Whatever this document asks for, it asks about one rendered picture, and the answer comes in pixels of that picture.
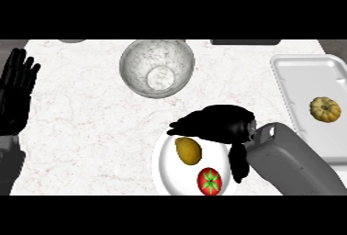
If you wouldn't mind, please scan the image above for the dark grey flat appliance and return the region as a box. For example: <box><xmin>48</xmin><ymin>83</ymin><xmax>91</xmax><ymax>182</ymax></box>
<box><xmin>210</xmin><ymin>39</ymin><xmax>283</xmax><ymax>46</ymax></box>

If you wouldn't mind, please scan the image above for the white rectangular tray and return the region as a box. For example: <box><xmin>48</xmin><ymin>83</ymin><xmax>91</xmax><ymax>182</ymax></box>
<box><xmin>271</xmin><ymin>53</ymin><xmax>347</xmax><ymax>165</ymax></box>

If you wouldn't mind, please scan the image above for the grey marbled bowl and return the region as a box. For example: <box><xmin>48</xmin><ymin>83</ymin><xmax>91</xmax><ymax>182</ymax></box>
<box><xmin>119</xmin><ymin>39</ymin><xmax>197</xmax><ymax>100</ymax></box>

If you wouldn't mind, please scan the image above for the white round plate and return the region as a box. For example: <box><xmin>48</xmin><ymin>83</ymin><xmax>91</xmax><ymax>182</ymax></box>
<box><xmin>151</xmin><ymin>129</ymin><xmax>240</xmax><ymax>196</ymax></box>

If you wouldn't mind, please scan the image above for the red tomato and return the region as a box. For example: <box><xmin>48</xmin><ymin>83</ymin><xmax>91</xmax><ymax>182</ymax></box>
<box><xmin>195</xmin><ymin>167</ymin><xmax>223</xmax><ymax>196</ymax></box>

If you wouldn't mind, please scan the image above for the yellow lemon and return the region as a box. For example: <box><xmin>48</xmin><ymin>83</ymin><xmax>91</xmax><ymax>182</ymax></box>
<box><xmin>173</xmin><ymin>137</ymin><xmax>204</xmax><ymax>166</ymax></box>

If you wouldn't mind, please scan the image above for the small yellow pumpkin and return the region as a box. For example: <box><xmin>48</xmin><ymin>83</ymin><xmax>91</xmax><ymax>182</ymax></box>
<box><xmin>309</xmin><ymin>96</ymin><xmax>343</xmax><ymax>124</ymax></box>

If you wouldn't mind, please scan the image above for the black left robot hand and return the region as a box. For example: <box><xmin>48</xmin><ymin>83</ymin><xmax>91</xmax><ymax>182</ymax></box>
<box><xmin>0</xmin><ymin>48</ymin><xmax>42</xmax><ymax>137</ymax></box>

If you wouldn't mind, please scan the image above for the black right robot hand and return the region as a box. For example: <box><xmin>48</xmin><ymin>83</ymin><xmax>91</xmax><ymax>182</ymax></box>
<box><xmin>166</xmin><ymin>104</ymin><xmax>257</xmax><ymax>185</ymax></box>

